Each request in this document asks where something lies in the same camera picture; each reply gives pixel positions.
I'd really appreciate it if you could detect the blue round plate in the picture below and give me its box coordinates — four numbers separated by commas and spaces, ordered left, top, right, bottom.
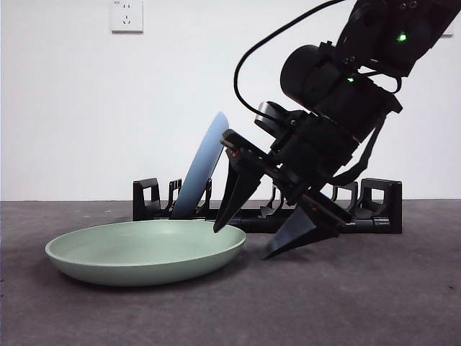
171, 111, 231, 220

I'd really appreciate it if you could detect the green round plate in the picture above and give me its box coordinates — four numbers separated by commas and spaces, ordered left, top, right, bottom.
45, 220, 248, 288

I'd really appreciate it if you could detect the black plastic plate rack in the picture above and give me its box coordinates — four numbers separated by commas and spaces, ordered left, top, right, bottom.
132, 177, 403, 235

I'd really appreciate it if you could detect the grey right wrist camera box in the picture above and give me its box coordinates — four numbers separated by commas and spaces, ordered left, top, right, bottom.
254, 101, 295, 140

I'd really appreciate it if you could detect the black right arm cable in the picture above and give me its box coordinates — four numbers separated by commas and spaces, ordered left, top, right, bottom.
233, 0, 347, 117

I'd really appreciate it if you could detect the white wall socket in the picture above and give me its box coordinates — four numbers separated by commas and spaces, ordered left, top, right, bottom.
110, 0, 144, 35

